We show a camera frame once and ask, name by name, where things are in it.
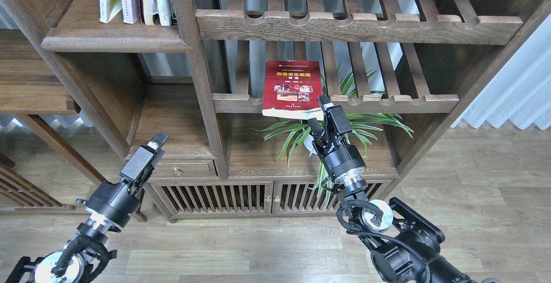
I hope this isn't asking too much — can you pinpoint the green spider plant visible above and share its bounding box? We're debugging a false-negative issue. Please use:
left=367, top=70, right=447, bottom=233
left=256, top=70, right=415, bottom=208

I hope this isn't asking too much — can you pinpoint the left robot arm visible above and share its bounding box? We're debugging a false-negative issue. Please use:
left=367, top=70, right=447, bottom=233
left=6, top=131, right=168, bottom=283

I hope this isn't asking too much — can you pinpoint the red cover book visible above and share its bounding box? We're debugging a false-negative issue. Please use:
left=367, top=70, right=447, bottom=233
left=262, top=60, right=324, bottom=121

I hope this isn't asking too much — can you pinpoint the dark wooden bookshelf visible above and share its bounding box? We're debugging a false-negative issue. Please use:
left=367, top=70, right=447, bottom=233
left=1, top=0, right=550, bottom=197

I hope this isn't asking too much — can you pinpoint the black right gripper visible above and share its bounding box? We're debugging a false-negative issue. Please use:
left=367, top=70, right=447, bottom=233
left=307, top=95, right=366, bottom=182

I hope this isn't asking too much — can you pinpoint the white plant pot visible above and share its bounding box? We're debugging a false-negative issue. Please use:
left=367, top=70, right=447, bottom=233
left=303, top=129, right=316, bottom=154

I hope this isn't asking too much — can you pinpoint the brass drawer knob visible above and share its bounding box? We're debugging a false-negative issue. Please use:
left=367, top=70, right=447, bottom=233
left=173, top=166, right=182, bottom=176

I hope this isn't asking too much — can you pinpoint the white curtain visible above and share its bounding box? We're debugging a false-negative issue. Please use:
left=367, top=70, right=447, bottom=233
left=452, top=17, right=551, bottom=130

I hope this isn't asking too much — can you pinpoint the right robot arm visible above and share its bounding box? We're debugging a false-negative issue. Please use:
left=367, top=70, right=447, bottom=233
left=308, top=95, right=472, bottom=283

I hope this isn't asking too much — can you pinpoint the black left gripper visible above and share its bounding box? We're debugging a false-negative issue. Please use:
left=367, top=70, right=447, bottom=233
left=85, top=131, right=168, bottom=228

